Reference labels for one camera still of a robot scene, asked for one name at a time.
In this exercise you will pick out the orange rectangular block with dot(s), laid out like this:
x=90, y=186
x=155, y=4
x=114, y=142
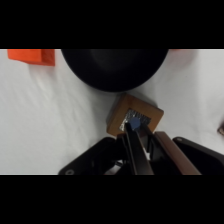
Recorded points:
x=30, y=56

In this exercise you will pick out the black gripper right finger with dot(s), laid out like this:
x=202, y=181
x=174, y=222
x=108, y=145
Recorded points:
x=175, y=153

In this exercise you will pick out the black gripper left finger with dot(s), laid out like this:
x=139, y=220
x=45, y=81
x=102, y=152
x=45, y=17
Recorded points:
x=138, y=153

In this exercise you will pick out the tiger plush toy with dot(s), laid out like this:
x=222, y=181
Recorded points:
x=221, y=130

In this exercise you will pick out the wooden block with blue sticker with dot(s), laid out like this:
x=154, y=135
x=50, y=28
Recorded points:
x=123, y=113

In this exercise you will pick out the black bowl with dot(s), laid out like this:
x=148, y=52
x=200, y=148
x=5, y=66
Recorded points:
x=115, y=68

